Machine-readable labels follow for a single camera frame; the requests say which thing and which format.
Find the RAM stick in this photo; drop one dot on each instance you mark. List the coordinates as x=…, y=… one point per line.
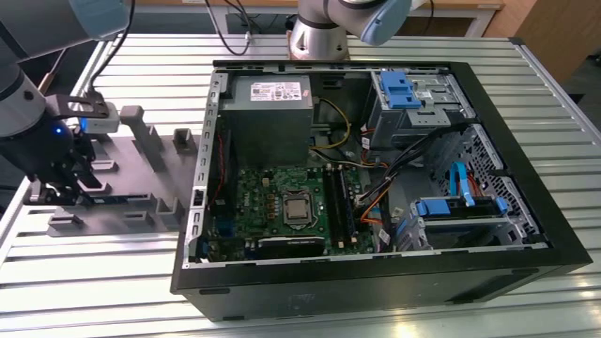
x=113, y=201
x=347, y=211

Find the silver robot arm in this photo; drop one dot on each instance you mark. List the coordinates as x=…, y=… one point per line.
x=315, y=38

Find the grey parts rack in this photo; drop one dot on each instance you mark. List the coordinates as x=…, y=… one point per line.
x=113, y=225

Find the green motherboard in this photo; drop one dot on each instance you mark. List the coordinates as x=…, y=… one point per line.
x=254, y=183

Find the grey power supply unit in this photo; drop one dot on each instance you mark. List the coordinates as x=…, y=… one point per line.
x=263, y=130

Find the CPU socket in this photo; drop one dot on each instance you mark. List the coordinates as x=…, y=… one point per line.
x=282, y=211

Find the silver CPU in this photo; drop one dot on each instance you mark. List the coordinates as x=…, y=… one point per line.
x=297, y=208

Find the black graphics card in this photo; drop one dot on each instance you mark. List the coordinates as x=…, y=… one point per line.
x=291, y=246

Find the black PC case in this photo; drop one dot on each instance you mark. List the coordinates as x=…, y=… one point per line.
x=329, y=281

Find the blue disk carrier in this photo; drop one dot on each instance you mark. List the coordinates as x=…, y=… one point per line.
x=433, y=207
x=399, y=88

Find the silver drive cage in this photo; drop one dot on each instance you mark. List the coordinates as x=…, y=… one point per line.
x=427, y=119
x=470, y=222

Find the wooden cabinet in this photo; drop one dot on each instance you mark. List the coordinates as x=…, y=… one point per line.
x=554, y=28

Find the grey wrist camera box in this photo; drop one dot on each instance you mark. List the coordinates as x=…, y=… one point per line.
x=103, y=121

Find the wooden desk with white frame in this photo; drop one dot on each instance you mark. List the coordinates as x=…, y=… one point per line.
x=455, y=26

